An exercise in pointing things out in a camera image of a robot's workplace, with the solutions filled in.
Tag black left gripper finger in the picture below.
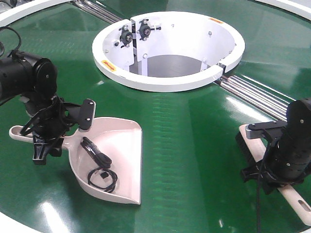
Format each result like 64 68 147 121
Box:
49 137 64 157
33 135 51 165

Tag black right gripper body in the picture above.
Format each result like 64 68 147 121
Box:
240 160 305 195

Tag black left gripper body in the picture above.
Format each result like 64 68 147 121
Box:
19 94 81 146

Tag beige hand brush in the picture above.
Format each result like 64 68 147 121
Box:
239 124 311 226

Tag black cable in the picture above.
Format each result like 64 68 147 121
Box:
80 136 119 194

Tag beige plastic dustpan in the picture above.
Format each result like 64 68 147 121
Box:
9 116 143 205

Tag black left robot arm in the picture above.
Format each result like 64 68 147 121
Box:
0 50 81 165

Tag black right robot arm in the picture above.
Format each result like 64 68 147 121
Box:
235 98 311 194

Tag chrome conveyor rollers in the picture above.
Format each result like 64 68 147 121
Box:
215 75 294 121

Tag white outer guard rail left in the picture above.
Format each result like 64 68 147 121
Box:
0 0 69 26

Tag white guard rail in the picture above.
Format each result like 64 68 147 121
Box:
255 0 311 22
0 0 69 26

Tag left black bearing mount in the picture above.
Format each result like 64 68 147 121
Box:
119 25 133 48

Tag black bearing mount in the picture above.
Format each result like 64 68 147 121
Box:
119 25 133 48
138 19 161 41

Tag white inner conveyor ring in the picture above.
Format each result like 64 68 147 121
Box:
91 11 245 93

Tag right black bearing mount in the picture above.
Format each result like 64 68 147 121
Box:
138 19 161 41

